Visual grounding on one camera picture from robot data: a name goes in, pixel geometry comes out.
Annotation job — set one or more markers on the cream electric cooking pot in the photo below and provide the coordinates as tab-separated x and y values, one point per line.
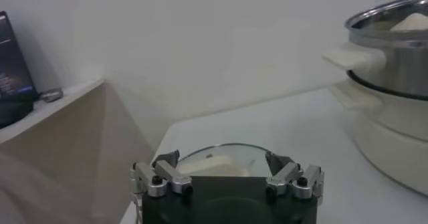
394	138

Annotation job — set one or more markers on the white steamed baozi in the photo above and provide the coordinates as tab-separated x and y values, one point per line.
413	22

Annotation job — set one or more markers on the grey round puck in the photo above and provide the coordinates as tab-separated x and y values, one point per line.
51	95

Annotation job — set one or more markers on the stainless steel steamer basket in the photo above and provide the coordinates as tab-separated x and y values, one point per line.
401	61

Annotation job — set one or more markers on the black monitor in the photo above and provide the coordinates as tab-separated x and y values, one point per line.
13	65

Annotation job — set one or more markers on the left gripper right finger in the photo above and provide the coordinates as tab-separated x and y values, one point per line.
287	175

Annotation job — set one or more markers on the white side table with monitor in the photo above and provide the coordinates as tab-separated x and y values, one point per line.
50	110

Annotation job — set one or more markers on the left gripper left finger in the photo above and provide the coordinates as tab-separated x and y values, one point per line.
167	175

